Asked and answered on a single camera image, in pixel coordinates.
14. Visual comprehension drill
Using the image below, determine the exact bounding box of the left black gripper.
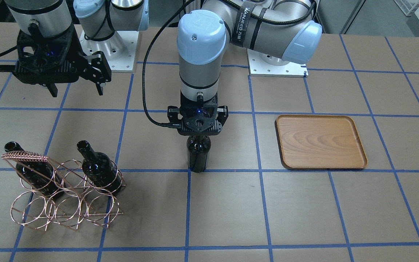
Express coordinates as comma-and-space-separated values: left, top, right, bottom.
168, 93, 228, 136

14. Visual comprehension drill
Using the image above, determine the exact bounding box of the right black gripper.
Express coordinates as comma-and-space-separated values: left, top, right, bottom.
13, 25, 112, 98

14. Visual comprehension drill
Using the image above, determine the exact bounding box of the dark wine bottle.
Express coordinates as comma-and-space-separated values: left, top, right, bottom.
16, 161, 64, 201
186, 135, 211, 173
77, 140, 122, 195

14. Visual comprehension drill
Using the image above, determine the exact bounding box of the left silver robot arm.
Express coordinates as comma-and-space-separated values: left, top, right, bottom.
167, 0, 323, 136

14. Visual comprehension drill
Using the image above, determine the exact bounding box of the wooden tray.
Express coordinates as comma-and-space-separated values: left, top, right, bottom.
275, 114, 368, 170

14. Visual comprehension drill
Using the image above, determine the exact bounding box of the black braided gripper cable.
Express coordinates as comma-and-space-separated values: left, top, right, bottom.
142, 0, 195, 128

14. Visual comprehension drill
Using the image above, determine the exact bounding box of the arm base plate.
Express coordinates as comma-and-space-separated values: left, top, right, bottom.
247, 49, 309, 78
79, 31, 140, 72

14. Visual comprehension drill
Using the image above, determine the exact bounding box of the copper wire bottle basket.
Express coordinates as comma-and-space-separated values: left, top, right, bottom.
1, 151, 123, 231

